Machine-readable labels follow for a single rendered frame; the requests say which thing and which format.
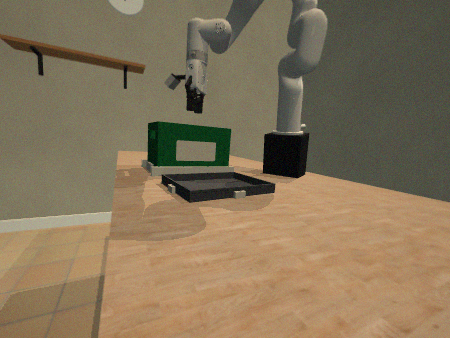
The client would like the dark green crate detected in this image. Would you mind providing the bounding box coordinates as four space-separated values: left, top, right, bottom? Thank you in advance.
147 121 229 167

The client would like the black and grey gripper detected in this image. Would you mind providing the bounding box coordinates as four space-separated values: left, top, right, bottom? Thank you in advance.
185 59 207 113

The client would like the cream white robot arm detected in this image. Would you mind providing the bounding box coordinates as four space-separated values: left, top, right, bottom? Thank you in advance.
186 0 327 135

